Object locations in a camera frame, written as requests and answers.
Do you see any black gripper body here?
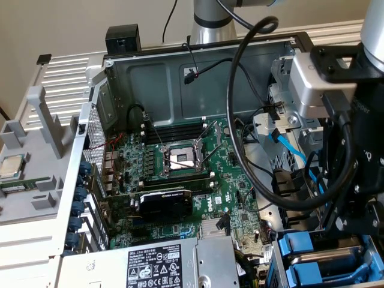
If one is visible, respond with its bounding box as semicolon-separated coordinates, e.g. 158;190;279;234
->
310;44;384;205

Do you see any hard drive in blue caddy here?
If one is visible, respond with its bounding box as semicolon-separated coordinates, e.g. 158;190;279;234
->
269;220;384;288

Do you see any silver socket cover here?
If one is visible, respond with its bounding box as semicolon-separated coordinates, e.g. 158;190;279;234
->
194;119;224;167

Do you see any green motherboard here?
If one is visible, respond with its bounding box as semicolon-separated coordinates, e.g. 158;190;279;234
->
101;115;278;259

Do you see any black RAM slot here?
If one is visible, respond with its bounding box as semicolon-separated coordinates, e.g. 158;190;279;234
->
143;116;208;136
139;179;215;196
137;171;215;187
139;122;208;144

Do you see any silver heat sink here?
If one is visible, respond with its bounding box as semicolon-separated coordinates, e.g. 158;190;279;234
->
200;218;232;239

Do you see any thin metal locking lever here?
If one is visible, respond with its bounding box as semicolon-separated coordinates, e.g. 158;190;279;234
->
142;111;166;152
164;158;197;170

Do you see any CPU socket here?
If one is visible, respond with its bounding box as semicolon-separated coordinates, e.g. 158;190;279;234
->
160;140;209;179

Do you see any black graphics card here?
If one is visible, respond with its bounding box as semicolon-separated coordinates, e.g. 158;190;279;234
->
101;185;194;223

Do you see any open grey PC case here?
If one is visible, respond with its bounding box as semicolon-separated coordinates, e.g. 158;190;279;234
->
49;31;384;288

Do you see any black block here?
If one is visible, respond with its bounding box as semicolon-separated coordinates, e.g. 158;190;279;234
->
105;24;142;56

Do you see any grey power supply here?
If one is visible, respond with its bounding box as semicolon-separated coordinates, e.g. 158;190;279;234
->
58;235;241;288

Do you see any grey parts rack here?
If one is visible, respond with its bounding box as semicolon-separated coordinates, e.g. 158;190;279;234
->
0;86;79;226

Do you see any green RAM stick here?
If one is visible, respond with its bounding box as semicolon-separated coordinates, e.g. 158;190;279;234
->
0;179;40;193

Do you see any CPU with silver lid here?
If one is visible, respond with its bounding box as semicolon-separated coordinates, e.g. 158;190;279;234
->
0;155;25;180

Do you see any blue SATA wire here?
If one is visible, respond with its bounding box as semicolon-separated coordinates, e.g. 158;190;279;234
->
308;151;328;196
269;127;310;166

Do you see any black plastic wire holder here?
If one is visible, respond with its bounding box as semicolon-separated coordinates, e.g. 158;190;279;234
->
271;169;322;232

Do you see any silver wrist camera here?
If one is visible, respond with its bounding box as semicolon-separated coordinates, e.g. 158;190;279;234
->
287;53;358;119

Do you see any black wire plug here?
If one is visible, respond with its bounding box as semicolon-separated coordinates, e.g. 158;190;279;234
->
217;212;232;236

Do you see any thick black camera cable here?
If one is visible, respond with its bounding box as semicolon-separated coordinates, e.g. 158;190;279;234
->
214;0;359;211

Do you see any power supply wire bundle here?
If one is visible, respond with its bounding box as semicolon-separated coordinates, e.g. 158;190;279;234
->
233;247;272;288

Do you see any black wire with connector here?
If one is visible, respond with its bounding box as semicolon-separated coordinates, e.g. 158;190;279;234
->
183;57;271;109

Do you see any thin wire with red tie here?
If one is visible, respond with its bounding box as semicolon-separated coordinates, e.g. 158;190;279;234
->
181;41;200;79

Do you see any black looped wire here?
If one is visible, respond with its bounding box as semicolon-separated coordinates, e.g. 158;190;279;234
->
126;103;151;127

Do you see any thin black hanging cable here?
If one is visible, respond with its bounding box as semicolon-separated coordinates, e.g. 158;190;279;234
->
161;0;178;43

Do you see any thin red black wire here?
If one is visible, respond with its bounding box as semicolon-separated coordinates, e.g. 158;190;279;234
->
89;133;125;182

